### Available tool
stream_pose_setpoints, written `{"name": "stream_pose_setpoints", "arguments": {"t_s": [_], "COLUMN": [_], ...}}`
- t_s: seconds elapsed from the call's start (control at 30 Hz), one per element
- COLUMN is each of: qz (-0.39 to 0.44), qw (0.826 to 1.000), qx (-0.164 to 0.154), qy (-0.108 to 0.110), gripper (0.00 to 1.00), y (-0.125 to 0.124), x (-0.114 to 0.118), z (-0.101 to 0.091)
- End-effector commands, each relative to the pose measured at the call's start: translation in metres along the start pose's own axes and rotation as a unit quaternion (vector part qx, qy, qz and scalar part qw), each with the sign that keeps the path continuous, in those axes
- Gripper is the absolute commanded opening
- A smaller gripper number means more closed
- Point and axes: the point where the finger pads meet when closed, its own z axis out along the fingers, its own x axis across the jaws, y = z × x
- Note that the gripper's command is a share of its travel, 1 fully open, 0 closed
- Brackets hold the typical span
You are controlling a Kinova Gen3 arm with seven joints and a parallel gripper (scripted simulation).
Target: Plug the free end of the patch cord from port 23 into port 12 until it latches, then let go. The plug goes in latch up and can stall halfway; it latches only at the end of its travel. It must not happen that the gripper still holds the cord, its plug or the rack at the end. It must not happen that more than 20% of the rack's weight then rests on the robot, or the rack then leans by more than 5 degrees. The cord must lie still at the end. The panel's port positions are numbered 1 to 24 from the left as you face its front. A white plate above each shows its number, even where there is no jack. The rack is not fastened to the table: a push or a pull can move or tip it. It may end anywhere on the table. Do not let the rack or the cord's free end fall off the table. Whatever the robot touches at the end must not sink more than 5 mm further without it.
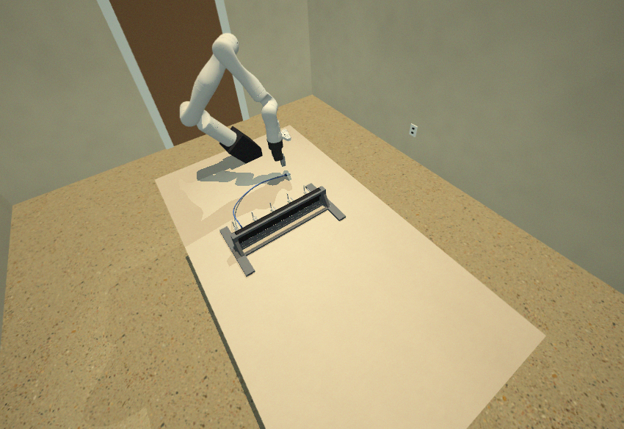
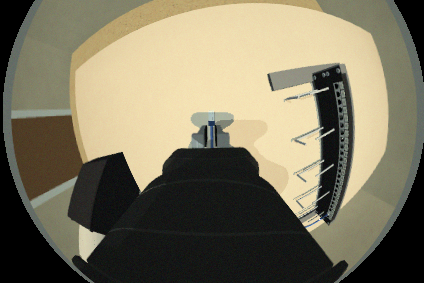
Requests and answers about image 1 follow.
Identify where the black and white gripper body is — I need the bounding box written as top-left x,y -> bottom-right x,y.
266,129 -> 291,162

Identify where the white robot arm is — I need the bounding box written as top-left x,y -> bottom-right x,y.
180,33 -> 280,147

